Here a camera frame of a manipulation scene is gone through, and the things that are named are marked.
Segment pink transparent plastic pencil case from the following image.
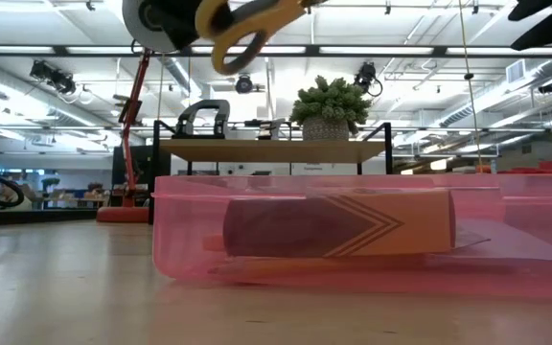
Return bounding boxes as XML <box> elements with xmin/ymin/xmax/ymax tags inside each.
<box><xmin>150</xmin><ymin>172</ymin><xmax>552</xmax><ymax>302</ymax></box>

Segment pale blue sticky note pad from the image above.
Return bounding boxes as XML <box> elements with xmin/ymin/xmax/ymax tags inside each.
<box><xmin>451</xmin><ymin>228</ymin><xmax>493</xmax><ymax>251</ymax></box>

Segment yellow Crayola crayon box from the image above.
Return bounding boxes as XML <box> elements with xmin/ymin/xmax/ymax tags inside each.
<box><xmin>221</xmin><ymin>189</ymin><xmax>458</xmax><ymax>259</ymax></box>

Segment white round spool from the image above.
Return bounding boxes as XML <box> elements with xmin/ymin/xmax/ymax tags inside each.
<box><xmin>122</xmin><ymin>0</ymin><xmax>199</xmax><ymax>55</ymax></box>

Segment black hole punch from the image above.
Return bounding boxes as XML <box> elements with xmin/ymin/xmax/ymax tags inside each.
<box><xmin>174</xmin><ymin>99</ymin><xmax>232</xmax><ymax>141</ymax></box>

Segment red lamp stand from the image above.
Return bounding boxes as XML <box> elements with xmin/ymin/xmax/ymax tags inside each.
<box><xmin>95</xmin><ymin>47</ymin><xmax>155</xmax><ymax>224</ymax></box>

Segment red storage bin rack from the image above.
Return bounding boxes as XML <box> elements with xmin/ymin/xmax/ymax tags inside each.
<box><xmin>475</xmin><ymin>160</ymin><xmax>552</xmax><ymax>175</ymax></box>

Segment black background monitor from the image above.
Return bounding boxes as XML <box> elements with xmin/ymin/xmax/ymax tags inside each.
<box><xmin>111</xmin><ymin>145</ymin><xmax>173</xmax><ymax>192</ymax></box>

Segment wooden shelf riser black legs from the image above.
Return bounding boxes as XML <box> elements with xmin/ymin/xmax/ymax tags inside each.
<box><xmin>148</xmin><ymin>119</ymin><xmax>395</xmax><ymax>226</ymax></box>

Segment green potted plant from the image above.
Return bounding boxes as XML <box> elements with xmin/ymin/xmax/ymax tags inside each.
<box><xmin>288</xmin><ymin>75</ymin><xmax>374</xmax><ymax>142</ymax></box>

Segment person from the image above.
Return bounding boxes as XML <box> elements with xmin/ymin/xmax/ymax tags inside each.
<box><xmin>0</xmin><ymin>183</ymin><xmax>34</xmax><ymax>213</ymax></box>

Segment black overhead mounted camera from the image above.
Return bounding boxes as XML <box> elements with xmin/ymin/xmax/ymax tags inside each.
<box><xmin>354</xmin><ymin>60</ymin><xmax>384</xmax><ymax>98</ymax></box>
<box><xmin>28</xmin><ymin>58</ymin><xmax>78</xmax><ymax>96</ymax></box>
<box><xmin>234</xmin><ymin>73</ymin><xmax>255</xmax><ymax>96</ymax></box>

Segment yellow hanging cord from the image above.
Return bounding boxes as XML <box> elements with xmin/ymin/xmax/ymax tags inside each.
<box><xmin>457</xmin><ymin>0</ymin><xmax>485</xmax><ymax>174</ymax></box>

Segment black overhead frame beam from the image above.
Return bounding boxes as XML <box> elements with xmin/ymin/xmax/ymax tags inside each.
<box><xmin>0</xmin><ymin>43</ymin><xmax>552</xmax><ymax>60</ymax></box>

